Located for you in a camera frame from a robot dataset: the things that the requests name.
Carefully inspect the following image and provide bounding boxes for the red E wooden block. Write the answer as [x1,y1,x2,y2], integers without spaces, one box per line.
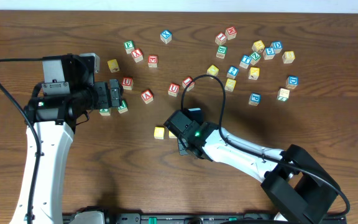
[148,55,158,68]

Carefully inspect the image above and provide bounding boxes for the yellow 8 wooden block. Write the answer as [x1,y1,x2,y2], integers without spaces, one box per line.
[282,51,296,64]

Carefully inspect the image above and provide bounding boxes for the yellow C wooden block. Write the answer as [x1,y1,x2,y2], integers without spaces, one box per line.
[154,127,165,139]

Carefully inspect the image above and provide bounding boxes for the blue D block far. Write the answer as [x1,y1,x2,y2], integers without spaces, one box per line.
[270,41,283,54]

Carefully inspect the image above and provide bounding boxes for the green Z wooden block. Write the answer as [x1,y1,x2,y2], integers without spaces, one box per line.
[250,52,261,65]

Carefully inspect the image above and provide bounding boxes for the yellow block beside centre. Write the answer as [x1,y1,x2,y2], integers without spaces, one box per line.
[206,65,219,77]

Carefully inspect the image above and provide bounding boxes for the red u block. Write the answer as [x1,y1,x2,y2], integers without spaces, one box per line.
[122,77,134,90]
[168,83,180,97]

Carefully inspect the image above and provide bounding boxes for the white green wooden block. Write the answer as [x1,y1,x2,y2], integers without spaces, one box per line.
[277,88,290,101]

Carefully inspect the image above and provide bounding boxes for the red U block left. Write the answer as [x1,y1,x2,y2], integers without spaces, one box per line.
[122,77,134,90]

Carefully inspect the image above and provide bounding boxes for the red A wooden block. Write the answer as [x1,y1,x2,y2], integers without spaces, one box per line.
[141,90,154,104]

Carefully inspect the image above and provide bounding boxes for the red I block centre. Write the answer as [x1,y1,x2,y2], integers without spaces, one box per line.
[182,77,195,91]

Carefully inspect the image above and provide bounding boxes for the red U block centre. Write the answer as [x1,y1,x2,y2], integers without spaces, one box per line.
[168,83,180,97]

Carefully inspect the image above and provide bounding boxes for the blue d block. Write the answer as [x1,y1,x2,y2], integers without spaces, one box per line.
[285,75,299,89]
[270,41,283,54]

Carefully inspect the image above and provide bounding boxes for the blue X wooden block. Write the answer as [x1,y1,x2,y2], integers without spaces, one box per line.
[160,30,172,44]

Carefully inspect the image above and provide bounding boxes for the yellow block near R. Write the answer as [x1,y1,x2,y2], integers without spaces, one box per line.
[224,78,236,91]

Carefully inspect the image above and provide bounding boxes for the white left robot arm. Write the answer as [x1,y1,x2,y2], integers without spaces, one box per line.
[11,53,124,223]

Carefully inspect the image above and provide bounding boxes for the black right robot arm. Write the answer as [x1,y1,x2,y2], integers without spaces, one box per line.
[164,108,340,223]

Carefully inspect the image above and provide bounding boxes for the yellow O wooden block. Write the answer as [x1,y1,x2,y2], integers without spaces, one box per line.
[168,131,177,139]

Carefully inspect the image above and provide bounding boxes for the red I block far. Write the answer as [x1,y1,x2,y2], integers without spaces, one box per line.
[215,32,227,45]

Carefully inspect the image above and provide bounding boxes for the red i block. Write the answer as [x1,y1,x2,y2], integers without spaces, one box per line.
[215,32,227,45]
[182,77,195,91]

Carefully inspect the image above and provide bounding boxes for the blue P wooden block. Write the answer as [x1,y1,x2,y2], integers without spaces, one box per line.
[249,93,261,106]

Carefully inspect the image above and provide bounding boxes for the green N wooden block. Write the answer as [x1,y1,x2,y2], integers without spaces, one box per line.
[117,100,128,114]

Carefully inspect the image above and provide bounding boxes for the blue T wooden block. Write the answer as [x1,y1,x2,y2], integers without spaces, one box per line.
[239,55,251,68]

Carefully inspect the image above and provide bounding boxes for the red W wooden block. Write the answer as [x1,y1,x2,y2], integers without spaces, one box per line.
[225,26,237,40]

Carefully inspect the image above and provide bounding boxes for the red X wooden block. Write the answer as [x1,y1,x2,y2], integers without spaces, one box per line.
[131,49,144,63]

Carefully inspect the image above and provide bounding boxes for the yellow block middle right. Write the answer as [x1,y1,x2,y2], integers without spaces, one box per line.
[249,67,260,80]

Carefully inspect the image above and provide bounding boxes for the blue D block right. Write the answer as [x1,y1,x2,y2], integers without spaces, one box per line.
[285,75,299,89]

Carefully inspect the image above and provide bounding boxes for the blue 5 wooden block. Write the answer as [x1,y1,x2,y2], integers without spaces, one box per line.
[263,47,275,60]

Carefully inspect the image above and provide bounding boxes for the yellow block far top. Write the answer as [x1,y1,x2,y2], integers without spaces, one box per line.
[252,40,265,53]

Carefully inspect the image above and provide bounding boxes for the green B wooden block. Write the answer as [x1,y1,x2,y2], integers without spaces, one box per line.
[216,45,227,58]

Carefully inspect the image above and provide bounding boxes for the yellow acorn wooden block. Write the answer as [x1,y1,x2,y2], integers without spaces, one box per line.
[107,59,119,73]

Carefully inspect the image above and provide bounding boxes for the green F wooden block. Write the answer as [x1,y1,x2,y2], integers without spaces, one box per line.
[124,40,135,54]

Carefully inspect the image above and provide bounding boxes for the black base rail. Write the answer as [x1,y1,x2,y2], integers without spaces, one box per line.
[62,212,347,224]

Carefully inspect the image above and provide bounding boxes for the blue 2 wooden block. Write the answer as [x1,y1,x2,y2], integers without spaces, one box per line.
[226,66,239,80]

